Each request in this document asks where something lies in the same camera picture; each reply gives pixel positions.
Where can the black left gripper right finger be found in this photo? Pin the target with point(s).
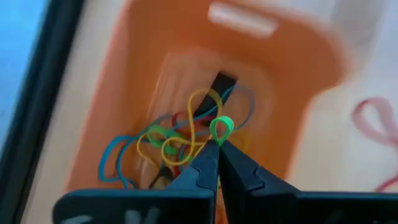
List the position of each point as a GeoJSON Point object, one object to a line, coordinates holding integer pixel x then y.
{"type": "Point", "coordinates": [264, 202]}

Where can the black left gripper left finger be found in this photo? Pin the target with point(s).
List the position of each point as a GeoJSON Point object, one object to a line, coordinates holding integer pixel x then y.
{"type": "Point", "coordinates": [186, 202]}

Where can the black rubber band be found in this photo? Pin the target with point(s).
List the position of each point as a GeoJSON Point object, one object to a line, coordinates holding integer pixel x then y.
{"type": "Point", "coordinates": [163, 177]}

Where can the yellow rubber band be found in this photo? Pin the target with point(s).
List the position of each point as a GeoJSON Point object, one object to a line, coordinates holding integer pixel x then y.
{"type": "Point", "coordinates": [140, 152]}
{"type": "Point", "coordinates": [190, 109]}

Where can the green rubber band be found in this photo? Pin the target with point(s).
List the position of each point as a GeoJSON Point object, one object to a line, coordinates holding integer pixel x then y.
{"type": "Point", "coordinates": [161, 130]}
{"type": "Point", "coordinates": [222, 118]}

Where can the red rubber band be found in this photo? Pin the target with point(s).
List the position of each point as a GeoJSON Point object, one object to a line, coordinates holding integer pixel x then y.
{"type": "Point", "coordinates": [357, 118]}
{"type": "Point", "coordinates": [177, 119]}

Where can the blue rubber band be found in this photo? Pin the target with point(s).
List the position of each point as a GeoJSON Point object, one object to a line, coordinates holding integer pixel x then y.
{"type": "Point", "coordinates": [217, 105]}
{"type": "Point", "coordinates": [101, 168]}

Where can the small black block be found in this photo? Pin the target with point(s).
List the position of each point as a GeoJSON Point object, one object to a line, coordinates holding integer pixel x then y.
{"type": "Point", "coordinates": [222, 85]}

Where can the orange plastic bin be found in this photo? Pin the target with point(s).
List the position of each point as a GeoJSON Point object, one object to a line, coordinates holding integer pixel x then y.
{"type": "Point", "coordinates": [280, 77]}

